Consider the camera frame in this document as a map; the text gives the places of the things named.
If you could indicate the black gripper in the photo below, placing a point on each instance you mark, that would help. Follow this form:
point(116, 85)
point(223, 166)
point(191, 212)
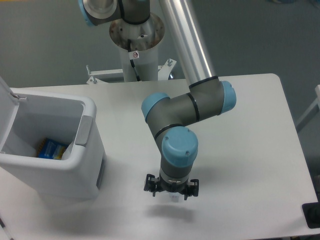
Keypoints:
point(158, 184)

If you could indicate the clear plastic bottle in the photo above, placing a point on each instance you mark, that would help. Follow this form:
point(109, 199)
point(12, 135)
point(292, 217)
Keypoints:
point(174, 197)

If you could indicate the white paper wrapper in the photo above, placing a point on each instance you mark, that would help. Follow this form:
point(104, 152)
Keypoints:
point(68, 151)

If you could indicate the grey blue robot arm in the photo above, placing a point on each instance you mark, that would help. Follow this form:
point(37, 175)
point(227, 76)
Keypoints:
point(168, 118)

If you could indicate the white open trash can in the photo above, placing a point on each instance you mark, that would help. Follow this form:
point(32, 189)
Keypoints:
point(27, 117)

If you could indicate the blue yellow package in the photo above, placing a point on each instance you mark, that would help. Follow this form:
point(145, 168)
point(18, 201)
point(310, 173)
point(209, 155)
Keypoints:
point(51, 149)

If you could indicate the white pedestal base frame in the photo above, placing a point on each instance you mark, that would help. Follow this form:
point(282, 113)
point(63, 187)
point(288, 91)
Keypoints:
point(117, 76)

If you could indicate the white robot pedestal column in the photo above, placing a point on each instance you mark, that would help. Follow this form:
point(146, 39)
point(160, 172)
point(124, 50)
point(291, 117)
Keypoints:
point(138, 47)

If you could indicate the white frame at right edge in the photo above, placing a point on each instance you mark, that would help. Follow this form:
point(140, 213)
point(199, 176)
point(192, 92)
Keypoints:
point(310, 112)

